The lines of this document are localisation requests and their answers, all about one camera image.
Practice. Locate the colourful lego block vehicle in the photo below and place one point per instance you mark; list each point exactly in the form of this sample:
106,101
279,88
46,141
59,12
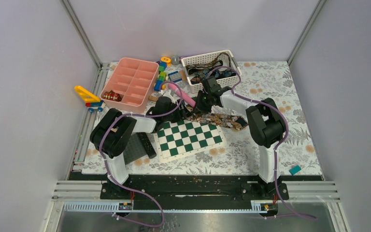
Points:
162,65

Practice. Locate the wooden arch block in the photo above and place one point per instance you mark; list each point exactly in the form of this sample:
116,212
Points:
153,98

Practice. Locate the brown floral patterned tie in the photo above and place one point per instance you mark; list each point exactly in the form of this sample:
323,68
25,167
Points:
221,120

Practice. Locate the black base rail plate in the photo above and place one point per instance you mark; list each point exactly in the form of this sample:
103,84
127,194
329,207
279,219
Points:
191,192

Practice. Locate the green white chessboard mat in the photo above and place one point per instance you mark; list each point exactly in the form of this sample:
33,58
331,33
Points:
185,138

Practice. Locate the pink divided organizer tray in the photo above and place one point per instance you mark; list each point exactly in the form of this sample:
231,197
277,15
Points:
134,80

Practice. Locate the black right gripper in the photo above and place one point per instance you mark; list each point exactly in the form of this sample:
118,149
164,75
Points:
200,108

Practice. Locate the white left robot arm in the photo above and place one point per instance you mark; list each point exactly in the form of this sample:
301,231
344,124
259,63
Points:
112,134

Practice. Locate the yellow toy crane car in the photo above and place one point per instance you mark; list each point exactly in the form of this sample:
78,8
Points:
92,102

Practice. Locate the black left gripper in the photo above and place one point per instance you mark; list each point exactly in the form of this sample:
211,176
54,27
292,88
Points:
181,114

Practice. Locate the wooden rectangular block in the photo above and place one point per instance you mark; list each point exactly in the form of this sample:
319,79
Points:
183,76

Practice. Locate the grey lego baseplate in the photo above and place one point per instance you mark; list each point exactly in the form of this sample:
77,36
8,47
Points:
134,149

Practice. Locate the blue patterned tie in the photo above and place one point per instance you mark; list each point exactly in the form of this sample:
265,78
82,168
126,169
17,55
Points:
197,75

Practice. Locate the blue grey lego brick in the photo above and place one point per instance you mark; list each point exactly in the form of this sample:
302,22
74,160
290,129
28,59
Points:
175,76

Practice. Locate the purple glitter microphone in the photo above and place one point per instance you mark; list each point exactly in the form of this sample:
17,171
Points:
175,60

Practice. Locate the white perforated plastic basket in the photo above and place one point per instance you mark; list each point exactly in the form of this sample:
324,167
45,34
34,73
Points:
220,60

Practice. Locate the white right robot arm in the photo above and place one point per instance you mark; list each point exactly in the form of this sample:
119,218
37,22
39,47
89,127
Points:
266,124

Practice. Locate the rolled red patterned tie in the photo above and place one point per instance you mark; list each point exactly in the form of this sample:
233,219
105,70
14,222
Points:
112,96

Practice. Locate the small teal block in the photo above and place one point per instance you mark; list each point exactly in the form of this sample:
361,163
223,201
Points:
294,170

